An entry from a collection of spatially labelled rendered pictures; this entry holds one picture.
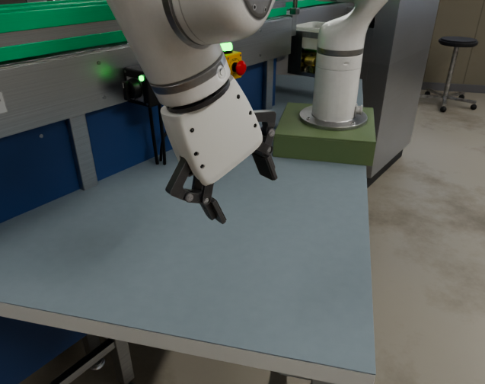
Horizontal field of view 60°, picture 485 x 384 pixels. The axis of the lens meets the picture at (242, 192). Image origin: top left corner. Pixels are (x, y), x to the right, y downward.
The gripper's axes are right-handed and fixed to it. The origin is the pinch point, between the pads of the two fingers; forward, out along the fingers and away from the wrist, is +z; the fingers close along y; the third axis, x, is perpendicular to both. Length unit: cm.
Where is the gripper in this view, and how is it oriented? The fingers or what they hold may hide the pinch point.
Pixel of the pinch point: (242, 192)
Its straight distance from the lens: 55.0
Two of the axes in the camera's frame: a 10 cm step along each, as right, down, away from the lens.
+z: 3.2, 7.2, 6.1
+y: -7.3, 6.0, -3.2
